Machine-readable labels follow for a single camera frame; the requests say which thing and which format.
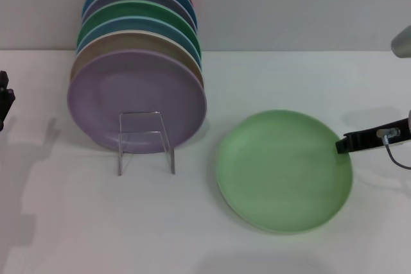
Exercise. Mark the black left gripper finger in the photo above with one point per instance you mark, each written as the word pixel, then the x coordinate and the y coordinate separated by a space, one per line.
pixel 3 78
pixel 5 104

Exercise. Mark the dark green plate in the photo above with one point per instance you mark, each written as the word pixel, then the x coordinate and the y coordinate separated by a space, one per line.
pixel 135 9

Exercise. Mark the light green plate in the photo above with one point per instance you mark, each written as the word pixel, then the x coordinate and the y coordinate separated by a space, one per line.
pixel 282 174

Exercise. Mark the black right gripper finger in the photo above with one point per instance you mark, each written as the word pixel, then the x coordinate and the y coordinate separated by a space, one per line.
pixel 345 144

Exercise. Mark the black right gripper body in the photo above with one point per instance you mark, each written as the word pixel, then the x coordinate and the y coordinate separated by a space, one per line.
pixel 369 137

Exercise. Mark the lilac plate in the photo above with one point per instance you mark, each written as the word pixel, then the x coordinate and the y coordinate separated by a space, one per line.
pixel 106 100

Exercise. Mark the light blue plate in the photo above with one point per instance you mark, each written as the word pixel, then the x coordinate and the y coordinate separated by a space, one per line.
pixel 135 25

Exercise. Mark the beige plate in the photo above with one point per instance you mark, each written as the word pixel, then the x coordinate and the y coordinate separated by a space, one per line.
pixel 128 43

